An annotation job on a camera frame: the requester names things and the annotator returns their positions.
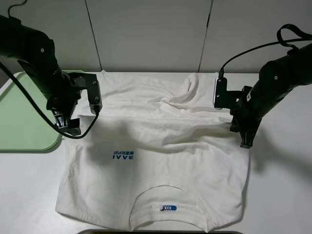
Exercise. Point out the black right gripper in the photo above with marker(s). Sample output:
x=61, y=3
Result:
x=244, y=122

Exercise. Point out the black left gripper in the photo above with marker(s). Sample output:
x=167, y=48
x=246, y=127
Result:
x=63, y=103

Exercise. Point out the white short sleeve t-shirt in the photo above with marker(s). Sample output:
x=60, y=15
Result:
x=159, y=151

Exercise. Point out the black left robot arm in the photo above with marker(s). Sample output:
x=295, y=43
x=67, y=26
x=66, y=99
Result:
x=35, y=53

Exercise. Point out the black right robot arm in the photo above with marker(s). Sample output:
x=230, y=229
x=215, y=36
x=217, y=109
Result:
x=277, y=78

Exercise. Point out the light green plastic tray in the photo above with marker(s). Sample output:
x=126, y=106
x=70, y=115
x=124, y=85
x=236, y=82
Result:
x=22, y=130

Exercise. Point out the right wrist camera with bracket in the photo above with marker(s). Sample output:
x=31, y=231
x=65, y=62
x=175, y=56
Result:
x=225, y=99

